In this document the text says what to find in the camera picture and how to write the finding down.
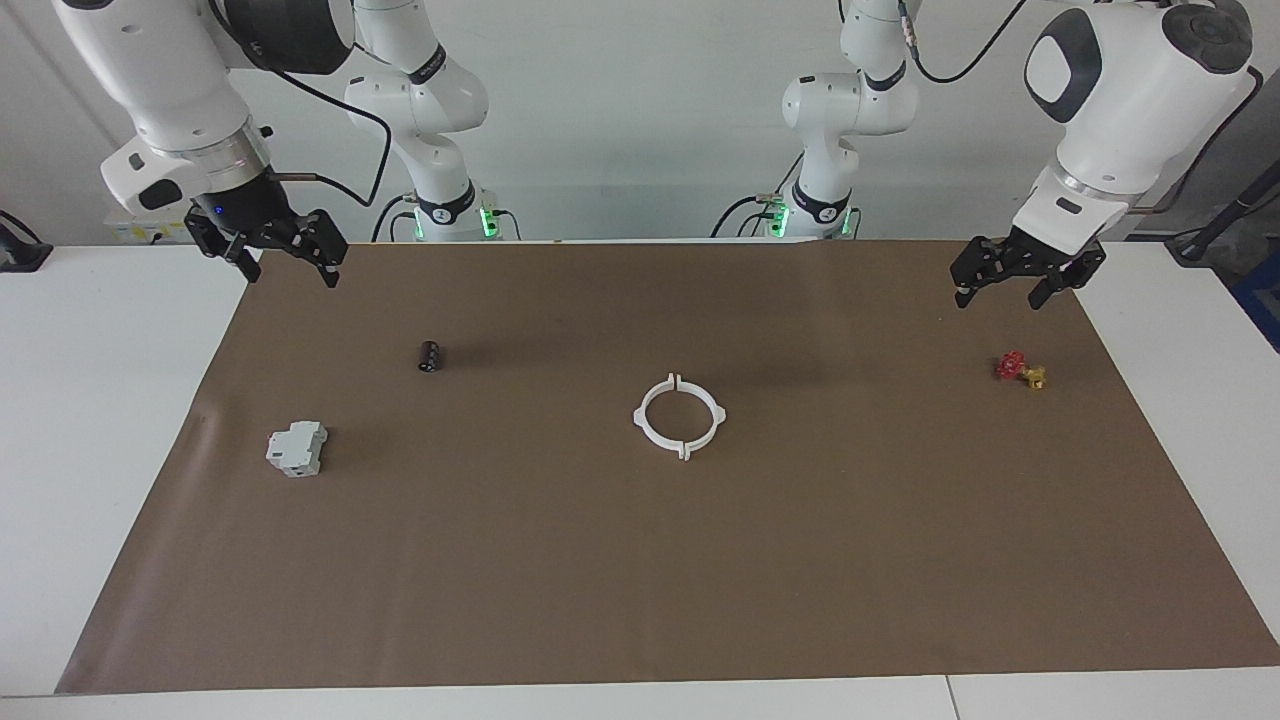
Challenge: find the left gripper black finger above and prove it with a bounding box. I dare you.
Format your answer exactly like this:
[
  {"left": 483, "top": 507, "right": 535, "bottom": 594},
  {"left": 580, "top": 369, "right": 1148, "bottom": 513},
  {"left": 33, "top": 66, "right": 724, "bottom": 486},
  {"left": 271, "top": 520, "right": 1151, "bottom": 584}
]
[
  {"left": 1030, "top": 248, "right": 1108, "bottom": 309},
  {"left": 952, "top": 238, "right": 998, "bottom": 309}
]

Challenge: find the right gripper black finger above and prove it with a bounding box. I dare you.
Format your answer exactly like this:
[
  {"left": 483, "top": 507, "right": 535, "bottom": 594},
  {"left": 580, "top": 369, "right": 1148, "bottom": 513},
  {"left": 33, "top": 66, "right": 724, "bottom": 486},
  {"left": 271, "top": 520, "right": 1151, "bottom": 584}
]
[
  {"left": 222, "top": 235, "right": 263, "bottom": 284},
  {"left": 298, "top": 210, "right": 349, "bottom": 288}
]

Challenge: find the white half-ring pipe clamp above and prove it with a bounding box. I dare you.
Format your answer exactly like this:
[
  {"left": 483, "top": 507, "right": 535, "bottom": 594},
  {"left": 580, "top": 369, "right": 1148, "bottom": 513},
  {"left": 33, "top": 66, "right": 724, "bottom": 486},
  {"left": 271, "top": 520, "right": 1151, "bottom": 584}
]
[
  {"left": 633, "top": 373, "right": 687, "bottom": 461},
  {"left": 676, "top": 374, "right": 727, "bottom": 461}
]

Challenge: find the red and yellow valve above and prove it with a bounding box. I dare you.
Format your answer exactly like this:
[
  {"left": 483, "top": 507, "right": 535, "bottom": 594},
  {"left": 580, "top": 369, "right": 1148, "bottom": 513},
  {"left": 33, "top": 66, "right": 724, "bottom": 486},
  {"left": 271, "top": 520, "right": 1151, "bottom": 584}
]
[{"left": 995, "top": 351, "right": 1047, "bottom": 391}]

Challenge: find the blue crate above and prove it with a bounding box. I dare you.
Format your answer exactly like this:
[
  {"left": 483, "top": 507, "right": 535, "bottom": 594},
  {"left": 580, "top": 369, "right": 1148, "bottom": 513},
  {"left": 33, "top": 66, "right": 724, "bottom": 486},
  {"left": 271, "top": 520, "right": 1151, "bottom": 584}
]
[{"left": 1232, "top": 255, "right": 1280, "bottom": 353}]

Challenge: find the white grey circuit breaker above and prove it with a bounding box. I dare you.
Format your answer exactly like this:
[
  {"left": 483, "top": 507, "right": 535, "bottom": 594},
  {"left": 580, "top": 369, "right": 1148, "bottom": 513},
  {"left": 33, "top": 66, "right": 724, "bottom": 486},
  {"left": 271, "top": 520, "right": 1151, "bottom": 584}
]
[{"left": 265, "top": 420, "right": 329, "bottom": 478}]

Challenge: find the brown paper table mat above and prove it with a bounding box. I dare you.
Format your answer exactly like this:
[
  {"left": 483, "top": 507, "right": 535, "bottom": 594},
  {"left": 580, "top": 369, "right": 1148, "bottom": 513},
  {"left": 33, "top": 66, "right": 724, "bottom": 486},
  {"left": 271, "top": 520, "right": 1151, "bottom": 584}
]
[{"left": 55, "top": 238, "right": 1280, "bottom": 696}]

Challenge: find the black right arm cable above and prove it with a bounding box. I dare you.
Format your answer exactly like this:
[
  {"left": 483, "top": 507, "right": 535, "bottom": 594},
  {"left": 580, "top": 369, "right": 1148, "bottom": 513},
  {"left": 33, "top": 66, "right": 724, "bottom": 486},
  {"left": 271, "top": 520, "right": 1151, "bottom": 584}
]
[{"left": 208, "top": 0, "right": 393, "bottom": 208}]

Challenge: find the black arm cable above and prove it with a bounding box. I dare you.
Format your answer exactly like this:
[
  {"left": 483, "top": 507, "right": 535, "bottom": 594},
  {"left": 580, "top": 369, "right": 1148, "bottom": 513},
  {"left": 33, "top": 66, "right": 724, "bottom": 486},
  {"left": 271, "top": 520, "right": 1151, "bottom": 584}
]
[
  {"left": 208, "top": 0, "right": 393, "bottom": 208},
  {"left": 897, "top": 0, "right": 1256, "bottom": 213}
]

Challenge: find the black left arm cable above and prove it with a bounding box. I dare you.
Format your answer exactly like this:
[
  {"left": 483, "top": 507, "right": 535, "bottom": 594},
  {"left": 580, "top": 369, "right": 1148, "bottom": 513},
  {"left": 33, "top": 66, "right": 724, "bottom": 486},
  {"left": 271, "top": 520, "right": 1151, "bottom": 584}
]
[{"left": 897, "top": 0, "right": 1256, "bottom": 213}]

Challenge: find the white wall power strip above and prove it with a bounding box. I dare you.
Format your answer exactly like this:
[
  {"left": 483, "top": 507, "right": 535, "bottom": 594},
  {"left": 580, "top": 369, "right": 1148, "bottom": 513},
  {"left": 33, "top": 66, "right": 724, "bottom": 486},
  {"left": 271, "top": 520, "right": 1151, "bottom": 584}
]
[{"left": 105, "top": 212, "right": 191, "bottom": 244}]

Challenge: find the black clamp mount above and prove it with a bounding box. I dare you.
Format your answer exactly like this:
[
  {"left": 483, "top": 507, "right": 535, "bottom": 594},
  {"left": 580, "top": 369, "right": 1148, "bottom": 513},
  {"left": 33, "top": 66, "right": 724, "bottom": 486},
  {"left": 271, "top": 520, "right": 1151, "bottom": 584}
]
[{"left": 0, "top": 210, "right": 53, "bottom": 273}]

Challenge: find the black left base cable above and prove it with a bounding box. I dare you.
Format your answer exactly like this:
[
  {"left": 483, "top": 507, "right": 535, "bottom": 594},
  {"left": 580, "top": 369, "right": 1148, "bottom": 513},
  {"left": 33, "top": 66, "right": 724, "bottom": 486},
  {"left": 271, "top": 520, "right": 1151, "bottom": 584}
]
[{"left": 711, "top": 150, "right": 801, "bottom": 241}]

